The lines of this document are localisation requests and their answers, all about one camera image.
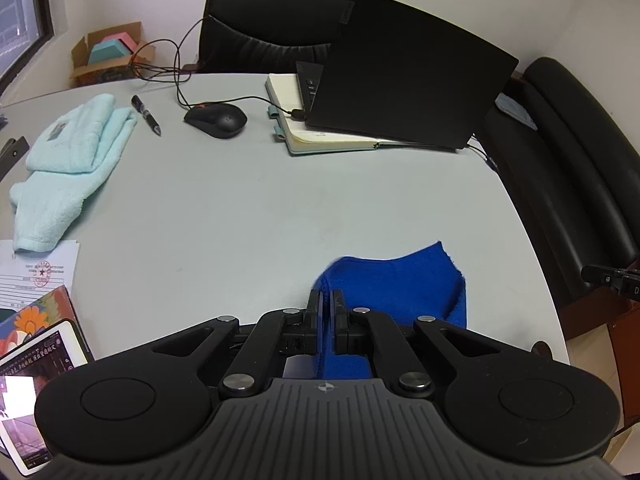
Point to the light blue towel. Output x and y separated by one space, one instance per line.
75 145

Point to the pink box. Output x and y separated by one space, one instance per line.
125 39

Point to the brown wooden furniture base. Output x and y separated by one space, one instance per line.
600 345

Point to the brown table grommet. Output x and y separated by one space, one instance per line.
542 351

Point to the colourful flower book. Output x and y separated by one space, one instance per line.
45 310

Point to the teal box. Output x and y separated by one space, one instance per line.
107 52

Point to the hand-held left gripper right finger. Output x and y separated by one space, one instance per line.
336 317

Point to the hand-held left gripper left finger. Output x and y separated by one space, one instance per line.
314 320

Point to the window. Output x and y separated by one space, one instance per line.
20 10

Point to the black leather sofa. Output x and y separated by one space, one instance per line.
565 170

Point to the white tablet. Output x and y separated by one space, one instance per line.
40 355

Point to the printed paper sheets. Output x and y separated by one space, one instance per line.
30 275

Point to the black laptop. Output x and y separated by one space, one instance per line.
410 70

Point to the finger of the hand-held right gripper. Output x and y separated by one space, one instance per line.
600 275

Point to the black metal bracket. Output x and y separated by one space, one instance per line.
12 152

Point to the grey cloth pouch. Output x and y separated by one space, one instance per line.
515 109

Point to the black leather office chair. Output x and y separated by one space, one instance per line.
270 15

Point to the cardboard box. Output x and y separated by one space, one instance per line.
95 72

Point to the black pen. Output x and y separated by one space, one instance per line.
146 115

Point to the black computer mouse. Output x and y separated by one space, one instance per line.
217 120

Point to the open paper notebook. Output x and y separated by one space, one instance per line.
300 135

